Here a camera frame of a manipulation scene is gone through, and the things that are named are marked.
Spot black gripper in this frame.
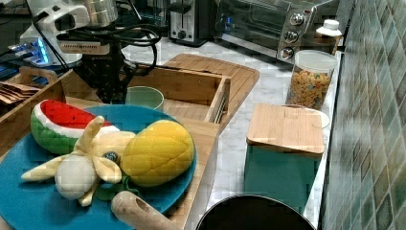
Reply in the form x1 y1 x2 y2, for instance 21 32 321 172
74 53 133 104

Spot light green cup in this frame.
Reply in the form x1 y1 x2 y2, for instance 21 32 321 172
125 86 165 111

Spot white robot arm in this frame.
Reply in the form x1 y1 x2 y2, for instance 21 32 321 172
20 0 130 104

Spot open bamboo drawer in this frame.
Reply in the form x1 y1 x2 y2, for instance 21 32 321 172
58 56 232 125

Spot plush watermelon slice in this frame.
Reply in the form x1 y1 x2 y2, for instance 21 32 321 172
31 100 123 154

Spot wooden napkin holder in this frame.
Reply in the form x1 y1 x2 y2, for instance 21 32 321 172
7 66 57 86

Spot plush yellow pineapple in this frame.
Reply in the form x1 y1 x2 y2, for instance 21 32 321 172
121 120 194 187

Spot silver toaster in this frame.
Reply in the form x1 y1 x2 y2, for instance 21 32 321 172
168 0 216 47

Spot brown paper napkins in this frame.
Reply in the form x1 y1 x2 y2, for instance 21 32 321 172
0 81 40 105

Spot bamboo cabinet top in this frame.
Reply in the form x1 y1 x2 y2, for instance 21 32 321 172
1 80 222 230

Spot plush peeled banana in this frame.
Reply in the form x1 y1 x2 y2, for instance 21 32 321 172
21 116 136 207

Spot bamboo cutting board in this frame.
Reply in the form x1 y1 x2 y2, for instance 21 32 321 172
165 54 259 131

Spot blue round plate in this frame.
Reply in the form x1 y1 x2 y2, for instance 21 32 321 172
0 105 197 230

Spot silver toaster oven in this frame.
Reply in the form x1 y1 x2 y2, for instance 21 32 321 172
215 0 339 62

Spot teal canister with bamboo lid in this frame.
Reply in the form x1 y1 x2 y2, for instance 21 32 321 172
243 103 325 212

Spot clear cereal jar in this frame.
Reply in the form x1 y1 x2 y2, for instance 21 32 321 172
286 50 337 110

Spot black round pot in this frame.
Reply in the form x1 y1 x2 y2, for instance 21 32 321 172
195 195 316 230

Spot brown bottle white cap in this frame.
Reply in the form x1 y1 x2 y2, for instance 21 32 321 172
314 19 342 56

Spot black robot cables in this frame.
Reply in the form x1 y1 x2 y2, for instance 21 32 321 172
56 23 163 78

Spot wooden tray handle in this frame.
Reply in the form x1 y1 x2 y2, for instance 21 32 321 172
111 191 181 230

